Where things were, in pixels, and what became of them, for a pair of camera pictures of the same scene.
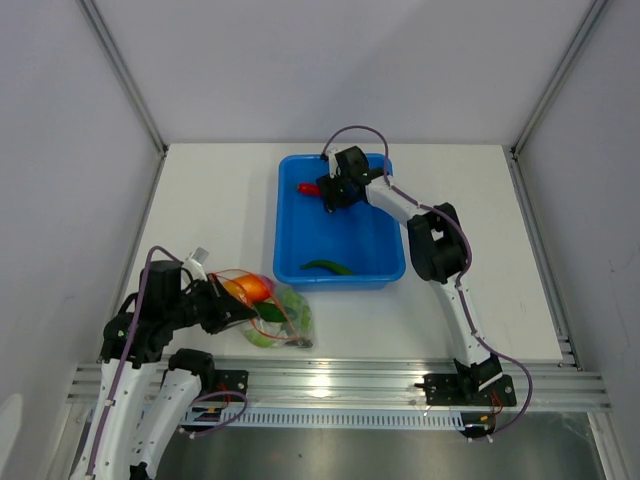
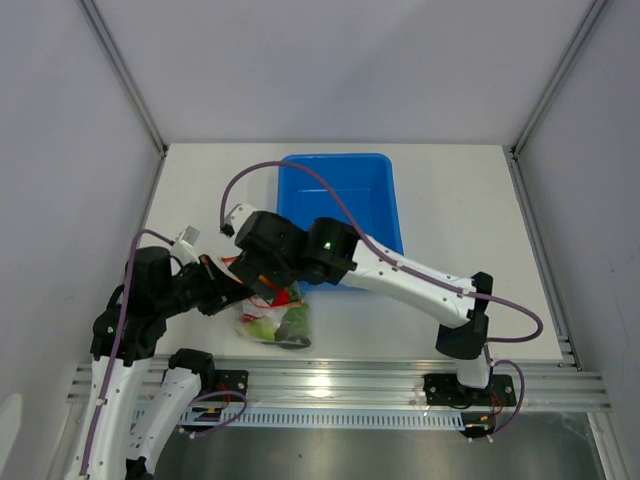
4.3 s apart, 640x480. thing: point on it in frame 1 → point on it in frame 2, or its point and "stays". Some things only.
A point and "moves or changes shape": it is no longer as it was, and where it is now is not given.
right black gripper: x=327 y=185 → x=252 y=276
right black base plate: x=443 y=390 stays
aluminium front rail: x=373 y=386 stays
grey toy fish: x=300 y=343 moves or changes shape
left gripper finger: x=215 y=327 → x=218 y=303
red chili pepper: x=307 y=188 → x=282 y=297
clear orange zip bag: x=283 y=318 stays
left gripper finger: x=230 y=305 → x=223 y=286
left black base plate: x=228 y=380 stays
